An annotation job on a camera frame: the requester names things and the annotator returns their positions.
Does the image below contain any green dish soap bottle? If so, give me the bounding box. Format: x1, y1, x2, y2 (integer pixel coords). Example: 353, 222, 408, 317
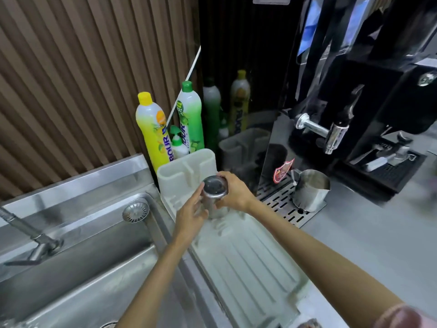
175, 81, 205, 155

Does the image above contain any black hot water dispenser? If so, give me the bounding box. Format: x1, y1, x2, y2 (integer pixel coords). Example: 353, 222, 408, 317
257, 0, 437, 202

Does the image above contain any steel sink faucet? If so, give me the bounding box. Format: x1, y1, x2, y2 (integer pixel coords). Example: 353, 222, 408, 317
0, 206, 65, 267

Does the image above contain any stainless steel sink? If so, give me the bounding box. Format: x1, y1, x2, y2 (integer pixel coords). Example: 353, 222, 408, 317
0, 154, 226, 328

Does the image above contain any person's right hand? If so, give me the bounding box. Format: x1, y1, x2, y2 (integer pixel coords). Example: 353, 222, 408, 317
215, 171, 257, 213

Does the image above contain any chrome dispenser tap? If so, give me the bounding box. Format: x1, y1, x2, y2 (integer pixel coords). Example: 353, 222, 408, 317
295, 84, 365, 155

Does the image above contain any black coffee grinder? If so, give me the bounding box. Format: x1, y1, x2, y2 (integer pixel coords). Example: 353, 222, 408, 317
333, 63, 437, 197

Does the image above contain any steel coffee tamper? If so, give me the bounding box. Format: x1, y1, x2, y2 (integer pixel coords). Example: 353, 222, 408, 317
389, 131, 413, 167

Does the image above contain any person's left forearm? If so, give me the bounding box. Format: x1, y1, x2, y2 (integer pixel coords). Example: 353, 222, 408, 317
115, 233, 196, 328

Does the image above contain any stainless steel shaker cup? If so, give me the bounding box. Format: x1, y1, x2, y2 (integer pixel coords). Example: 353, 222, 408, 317
201, 175, 230, 220

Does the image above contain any person's right forearm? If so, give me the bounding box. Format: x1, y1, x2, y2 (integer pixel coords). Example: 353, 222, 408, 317
246, 199, 407, 325

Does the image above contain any steel slotted drip tray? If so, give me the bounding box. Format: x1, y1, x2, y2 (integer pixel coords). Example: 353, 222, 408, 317
255, 182, 327, 229

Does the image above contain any white thin stick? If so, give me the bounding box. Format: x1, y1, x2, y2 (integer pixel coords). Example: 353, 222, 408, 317
165, 46, 201, 126

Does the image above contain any round steel sink strainer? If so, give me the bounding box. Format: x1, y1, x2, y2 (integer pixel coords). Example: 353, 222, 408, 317
122, 200, 150, 224

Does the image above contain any small green pump bottle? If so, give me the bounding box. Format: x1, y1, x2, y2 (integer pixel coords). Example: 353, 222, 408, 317
169, 125, 190, 161

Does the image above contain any yellow dish soap bottle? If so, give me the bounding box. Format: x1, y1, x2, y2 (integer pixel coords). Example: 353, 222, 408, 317
135, 92, 172, 173

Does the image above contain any white plastic drainer tray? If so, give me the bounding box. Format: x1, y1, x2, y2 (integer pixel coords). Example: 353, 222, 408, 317
156, 148, 312, 328

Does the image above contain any person's left hand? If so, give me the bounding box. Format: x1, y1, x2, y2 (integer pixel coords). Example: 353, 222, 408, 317
173, 186, 210, 243

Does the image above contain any stainless steel milk pitcher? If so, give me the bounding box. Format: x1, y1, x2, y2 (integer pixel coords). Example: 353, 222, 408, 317
291, 169, 331, 213

